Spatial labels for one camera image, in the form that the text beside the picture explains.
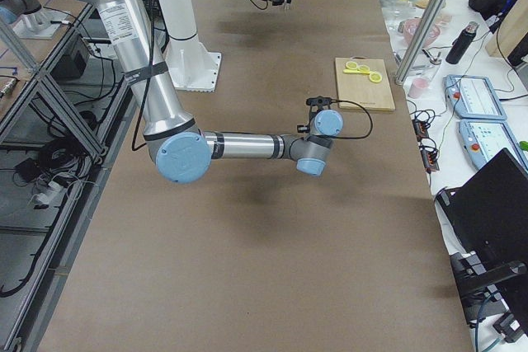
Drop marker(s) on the pink cup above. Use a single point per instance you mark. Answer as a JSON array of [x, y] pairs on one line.
[[419, 86]]

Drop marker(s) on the lemon slice bottom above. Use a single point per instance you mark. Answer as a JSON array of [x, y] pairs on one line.
[[351, 65]]

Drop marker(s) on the lemon slice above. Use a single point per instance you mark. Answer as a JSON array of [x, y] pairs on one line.
[[351, 65], [363, 68], [375, 77]]

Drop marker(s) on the lemon slice middle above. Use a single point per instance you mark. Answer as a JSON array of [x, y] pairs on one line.
[[363, 68]]

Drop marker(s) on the bamboo cutting board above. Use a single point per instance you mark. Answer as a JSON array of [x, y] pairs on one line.
[[360, 89]]

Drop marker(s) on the lemon slice top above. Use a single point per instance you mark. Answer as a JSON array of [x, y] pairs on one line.
[[375, 77]]

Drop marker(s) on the black thermos bottle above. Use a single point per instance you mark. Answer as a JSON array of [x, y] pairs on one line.
[[462, 43]]

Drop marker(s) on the upper teach pendant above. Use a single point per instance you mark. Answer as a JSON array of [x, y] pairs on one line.
[[473, 97]]

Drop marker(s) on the teach pendant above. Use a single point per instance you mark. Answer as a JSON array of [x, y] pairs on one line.
[[483, 139], [473, 97]]

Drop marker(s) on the lower teach pendant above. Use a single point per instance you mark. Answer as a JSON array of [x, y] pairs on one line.
[[483, 139]]

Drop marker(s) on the black monitor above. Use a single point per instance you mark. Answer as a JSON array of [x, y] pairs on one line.
[[489, 216]]

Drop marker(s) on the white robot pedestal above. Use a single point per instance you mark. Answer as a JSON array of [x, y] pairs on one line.
[[191, 66]]

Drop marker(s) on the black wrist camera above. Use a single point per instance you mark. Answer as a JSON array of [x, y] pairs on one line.
[[319, 101]]

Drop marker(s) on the aluminium frame post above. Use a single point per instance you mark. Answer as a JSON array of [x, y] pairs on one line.
[[418, 40]]

